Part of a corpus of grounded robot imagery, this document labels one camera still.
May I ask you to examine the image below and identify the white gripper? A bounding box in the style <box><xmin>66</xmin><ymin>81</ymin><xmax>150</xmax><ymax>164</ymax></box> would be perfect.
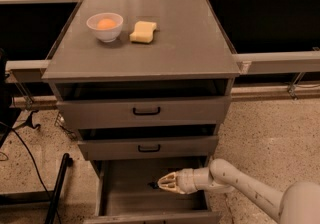
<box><xmin>157</xmin><ymin>169</ymin><xmax>198</xmax><ymax>194</ymax></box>

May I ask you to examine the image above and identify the dark blue rxbar wrapper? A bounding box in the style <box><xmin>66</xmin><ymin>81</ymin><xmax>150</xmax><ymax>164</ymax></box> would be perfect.
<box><xmin>148</xmin><ymin>182</ymin><xmax>159</xmax><ymax>189</ymax></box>

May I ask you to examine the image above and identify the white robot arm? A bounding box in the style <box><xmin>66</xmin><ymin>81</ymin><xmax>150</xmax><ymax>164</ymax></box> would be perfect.
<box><xmin>157</xmin><ymin>159</ymin><xmax>320</xmax><ymax>224</ymax></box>

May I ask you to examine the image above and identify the grey bottom drawer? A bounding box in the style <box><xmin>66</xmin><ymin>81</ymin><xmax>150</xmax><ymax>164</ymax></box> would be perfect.
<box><xmin>84</xmin><ymin>157</ymin><xmax>221</xmax><ymax>224</ymax></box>

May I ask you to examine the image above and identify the grey drawer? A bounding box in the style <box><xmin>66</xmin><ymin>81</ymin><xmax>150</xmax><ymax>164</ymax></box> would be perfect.
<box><xmin>58</xmin><ymin>79</ymin><xmax>231</xmax><ymax>129</ymax></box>
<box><xmin>78</xmin><ymin>124</ymin><xmax>218</xmax><ymax>161</ymax></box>
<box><xmin>84</xmin><ymin>157</ymin><xmax>221</xmax><ymax>224</ymax></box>

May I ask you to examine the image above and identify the grey top drawer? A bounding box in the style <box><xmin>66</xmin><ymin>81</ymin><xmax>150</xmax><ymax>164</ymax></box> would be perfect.
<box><xmin>58</xmin><ymin>79</ymin><xmax>231</xmax><ymax>129</ymax></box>

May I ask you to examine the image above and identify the grey middle drawer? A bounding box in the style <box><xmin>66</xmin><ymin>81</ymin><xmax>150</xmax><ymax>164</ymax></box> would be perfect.
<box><xmin>78</xmin><ymin>124</ymin><xmax>218</xmax><ymax>161</ymax></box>

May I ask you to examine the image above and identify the grey drawer cabinet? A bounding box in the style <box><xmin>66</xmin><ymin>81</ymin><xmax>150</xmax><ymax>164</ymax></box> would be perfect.
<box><xmin>42</xmin><ymin>0</ymin><xmax>242</xmax><ymax>224</ymax></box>

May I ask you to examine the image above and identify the black pole stand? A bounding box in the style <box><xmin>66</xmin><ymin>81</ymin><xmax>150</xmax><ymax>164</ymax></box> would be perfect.
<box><xmin>45</xmin><ymin>153</ymin><xmax>72</xmax><ymax>224</ymax></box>

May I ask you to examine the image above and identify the yellow sponge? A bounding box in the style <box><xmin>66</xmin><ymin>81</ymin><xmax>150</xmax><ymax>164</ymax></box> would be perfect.
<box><xmin>129</xmin><ymin>21</ymin><xmax>157</xmax><ymax>43</ymax></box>

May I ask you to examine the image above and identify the white bowl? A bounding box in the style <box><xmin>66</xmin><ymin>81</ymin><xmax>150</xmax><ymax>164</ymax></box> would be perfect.
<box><xmin>86</xmin><ymin>13</ymin><xmax>123</xmax><ymax>42</ymax></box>

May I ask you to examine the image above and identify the orange fruit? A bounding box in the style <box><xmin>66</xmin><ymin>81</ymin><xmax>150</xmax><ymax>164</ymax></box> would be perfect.
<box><xmin>97</xmin><ymin>18</ymin><xmax>117</xmax><ymax>30</ymax></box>

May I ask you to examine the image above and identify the black middle drawer handle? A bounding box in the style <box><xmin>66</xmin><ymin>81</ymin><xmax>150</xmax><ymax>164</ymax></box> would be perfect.
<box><xmin>137</xmin><ymin>144</ymin><xmax>161</xmax><ymax>153</ymax></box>

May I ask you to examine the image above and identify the black drawer handle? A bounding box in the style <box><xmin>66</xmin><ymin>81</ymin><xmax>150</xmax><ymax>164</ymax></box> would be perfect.
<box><xmin>137</xmin><ymin>144</ymin><xmax>161</xmax><ymax>153</ymax></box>
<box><xmin>132</xmin><ymin>107</ymin><xmax>161</xmax><ymax>116</ymax></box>

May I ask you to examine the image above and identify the black top drawer handle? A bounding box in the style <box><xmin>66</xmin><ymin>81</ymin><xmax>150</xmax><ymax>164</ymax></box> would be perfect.
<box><xmin>132</xmin><ymin>107</ymin><xmax>161</xmax><ymax>116</ymax></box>

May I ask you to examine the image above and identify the black cable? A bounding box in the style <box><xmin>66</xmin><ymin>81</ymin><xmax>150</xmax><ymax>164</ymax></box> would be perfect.
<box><xmin>0</xmin><ymin>120</ymin><xmax>63</xmax><ymax>224</ymax></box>

